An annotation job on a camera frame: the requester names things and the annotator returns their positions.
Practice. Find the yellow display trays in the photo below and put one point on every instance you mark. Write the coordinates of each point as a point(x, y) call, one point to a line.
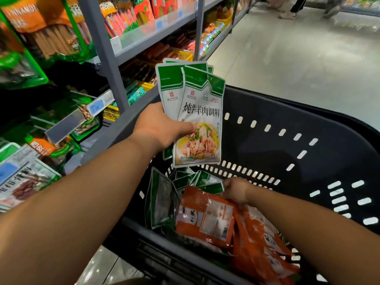
point(172, 55)

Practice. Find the gray metal shelving unit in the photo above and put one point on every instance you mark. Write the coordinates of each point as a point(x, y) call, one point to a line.
point(362, 11)
point(104, 56)

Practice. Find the row of red orange packets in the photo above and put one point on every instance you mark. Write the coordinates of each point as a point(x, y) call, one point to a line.
point(127, 14)

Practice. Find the pile of packets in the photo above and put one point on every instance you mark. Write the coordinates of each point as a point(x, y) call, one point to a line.
point(202, 219)

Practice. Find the person's left hand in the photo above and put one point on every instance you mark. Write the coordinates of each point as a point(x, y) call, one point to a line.
point(157, 130)

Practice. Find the black shopping basket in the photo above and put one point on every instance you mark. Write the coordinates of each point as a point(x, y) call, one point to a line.
point(285, 115)

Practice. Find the person's right hand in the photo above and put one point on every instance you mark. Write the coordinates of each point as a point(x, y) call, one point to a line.
point(238, 191)

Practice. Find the row of green white packets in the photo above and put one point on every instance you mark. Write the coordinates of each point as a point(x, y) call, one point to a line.
point(27, 187)

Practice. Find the green orange Guangxi cinnamon bags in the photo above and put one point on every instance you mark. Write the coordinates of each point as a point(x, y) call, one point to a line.
point(41, 26)
point(18, 62)

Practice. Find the blue white price tag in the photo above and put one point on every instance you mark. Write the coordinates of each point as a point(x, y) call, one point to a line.
point(100, 103)
point(15, 169)

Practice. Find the rows of colourful packaged goods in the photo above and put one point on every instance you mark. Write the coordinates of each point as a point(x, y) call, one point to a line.
point(362, 1)

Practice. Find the person's left forearm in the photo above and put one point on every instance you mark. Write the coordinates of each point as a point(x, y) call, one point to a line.
point(65, 216)

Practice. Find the person's right forearm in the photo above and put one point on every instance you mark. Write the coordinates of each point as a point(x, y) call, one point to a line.
point(320, 240)

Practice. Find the row of yellow black packets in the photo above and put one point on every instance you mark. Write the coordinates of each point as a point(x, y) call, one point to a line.
point(110, 113)

